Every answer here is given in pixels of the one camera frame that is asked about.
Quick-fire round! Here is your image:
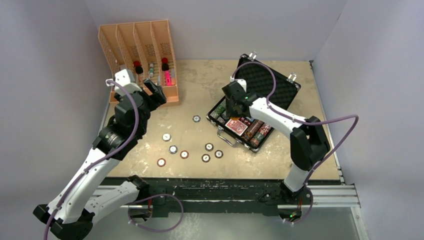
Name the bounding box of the red white poker chip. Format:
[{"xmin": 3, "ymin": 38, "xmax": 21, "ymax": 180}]
[
  {"xmin": 156, "ymin": 158, "xmax": 167, "ymax": 167},
  {"xmin": 180, "ymin": 150, "xmax": 189, "ymax": 159}
]

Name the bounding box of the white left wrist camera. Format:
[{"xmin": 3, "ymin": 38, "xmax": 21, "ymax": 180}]
[{"xmin": 105, "ymin": 68, "xmax": 142, "ymax": 96}]

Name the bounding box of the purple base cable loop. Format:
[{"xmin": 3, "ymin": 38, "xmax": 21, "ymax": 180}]
[{"xmin": 127, "ymin": 193, "xmax": 185, "ymax": 233}]

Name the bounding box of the black aluminium poker case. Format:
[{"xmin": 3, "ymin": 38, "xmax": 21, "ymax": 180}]
[{"xmin": 206, "ymin": 52, "xmax": 301, "ymax": 152}]

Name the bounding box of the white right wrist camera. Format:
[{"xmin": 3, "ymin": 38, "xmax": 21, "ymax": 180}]
[{"xmin": 230, "ymin": 78, "xmax": 247, "ymax": 92}]

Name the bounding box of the red black marker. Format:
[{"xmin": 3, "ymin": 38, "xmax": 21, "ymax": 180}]
[
  {"xmin": 161, "ymin": 57, "xmax": 170, "ymax": 72},
  {"xmin": 133, "ymin": 60, "xmax": 144, "ymax": 75}
]

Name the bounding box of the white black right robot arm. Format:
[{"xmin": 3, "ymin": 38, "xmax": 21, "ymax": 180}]
[{"xmin": 222, "ymin": 79, "xmax": 330, "ymax": 204}]

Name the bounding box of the blue white poker chip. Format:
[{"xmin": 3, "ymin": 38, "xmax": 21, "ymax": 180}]
[
  {"xmin": 168, "ymin": 145, "xmax": 178, "ymax": 154},
  {"xmin": 192, "ymin": 115, "xmax": 201, "ymax": 123}
]

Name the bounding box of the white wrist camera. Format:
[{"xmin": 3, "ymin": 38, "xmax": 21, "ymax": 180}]
[
  {"xmin": 105, "ymin": 68, "xmax": 142, "ymax": 96},
  {"xmin": 230, "ymin": 78, "xmax": 247, "ymax": 92}
]

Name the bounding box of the red playing card deck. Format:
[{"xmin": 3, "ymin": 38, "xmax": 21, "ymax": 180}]
[{"xmin": 225, "ymin": 118, "xmax": 249, "ymax": 137}]

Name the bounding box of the pink highlighter marker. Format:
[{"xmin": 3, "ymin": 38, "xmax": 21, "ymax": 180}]
[{"xmin": 163, "ymin": 70, "xmax": 173, "ymax": 86}]

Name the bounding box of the peach plastic desk organizer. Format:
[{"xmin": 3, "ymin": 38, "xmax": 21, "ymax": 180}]
[{"xmin": 97, "ymin": 19, "xmax": 180, "ymax": 107}]

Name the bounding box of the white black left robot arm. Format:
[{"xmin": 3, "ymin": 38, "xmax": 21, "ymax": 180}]
[{"xmin": 33, "ymin": 79, "xmax": 167, "ymax": 240}]

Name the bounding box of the black metal base rail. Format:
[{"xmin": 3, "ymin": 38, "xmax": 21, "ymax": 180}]
[{"xmin": 99, "ymin": 177, "xmax": 314, "ymax": 220}]

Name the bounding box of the grey white poker chip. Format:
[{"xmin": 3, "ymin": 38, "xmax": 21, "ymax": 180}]
[{"xmin": 162, "ymin": 133, "xmax": 172, "ymax": 142}]

